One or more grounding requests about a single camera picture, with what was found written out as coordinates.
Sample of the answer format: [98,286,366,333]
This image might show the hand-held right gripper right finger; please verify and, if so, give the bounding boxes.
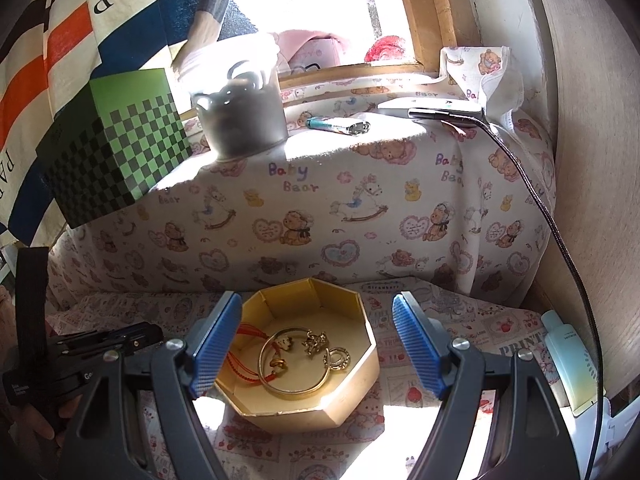
[391,293,581,480]

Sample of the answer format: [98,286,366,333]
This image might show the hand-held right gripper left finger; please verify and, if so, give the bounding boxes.
[60,292,244,480]

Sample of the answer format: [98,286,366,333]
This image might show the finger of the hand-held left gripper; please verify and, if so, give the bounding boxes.
[47,322,165,358]

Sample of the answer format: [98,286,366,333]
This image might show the red cord bracelet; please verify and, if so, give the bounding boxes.
[226,324,290,387]

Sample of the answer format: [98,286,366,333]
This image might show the linked rings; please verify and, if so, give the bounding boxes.
[323,345,352,372]

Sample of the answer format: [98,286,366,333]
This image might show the gold bangle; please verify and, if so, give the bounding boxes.
[258,327,335,402]

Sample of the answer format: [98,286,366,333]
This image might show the gold charm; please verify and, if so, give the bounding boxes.
[301,330,329,359]

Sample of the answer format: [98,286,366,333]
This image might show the gold octagonal box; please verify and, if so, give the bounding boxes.
[215,276,379,435]

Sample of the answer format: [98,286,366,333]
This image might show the person's left hand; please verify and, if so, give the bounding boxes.
[0,285,68,443]

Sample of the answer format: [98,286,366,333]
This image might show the cartoon print table cloth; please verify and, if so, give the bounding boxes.
[44,275,568,480]

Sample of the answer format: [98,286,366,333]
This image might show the pale green lotion bottle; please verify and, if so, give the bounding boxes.
[541,309,607,417]

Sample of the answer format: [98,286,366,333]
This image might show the green checkered box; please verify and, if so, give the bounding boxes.
[36,68,194,230]

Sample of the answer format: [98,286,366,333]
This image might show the grey translucent container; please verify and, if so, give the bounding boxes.
[191,60,290,162]

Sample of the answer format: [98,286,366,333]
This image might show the dark phone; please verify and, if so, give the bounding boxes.
[408,107,487,129]

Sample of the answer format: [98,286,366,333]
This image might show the blue white lighter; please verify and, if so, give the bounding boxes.
[305,115,372,137]

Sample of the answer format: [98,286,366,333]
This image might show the white power bank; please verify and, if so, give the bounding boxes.
[377,97,484,120]

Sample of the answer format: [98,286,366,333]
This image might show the folded bear print cloth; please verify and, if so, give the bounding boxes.
[440,46,524,122]

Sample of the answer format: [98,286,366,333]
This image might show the red fabric object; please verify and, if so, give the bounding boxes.
[364,34,415,64]

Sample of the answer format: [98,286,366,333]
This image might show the orange blue striped curtain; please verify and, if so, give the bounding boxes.
[0,0,238,248]

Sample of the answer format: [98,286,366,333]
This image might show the pink container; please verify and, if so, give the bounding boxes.
[276,29,352,72]

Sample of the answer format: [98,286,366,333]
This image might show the black cable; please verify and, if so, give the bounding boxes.
[439,114,607,480]

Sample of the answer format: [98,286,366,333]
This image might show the wooden window frame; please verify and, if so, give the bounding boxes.
[277,0,458,92]

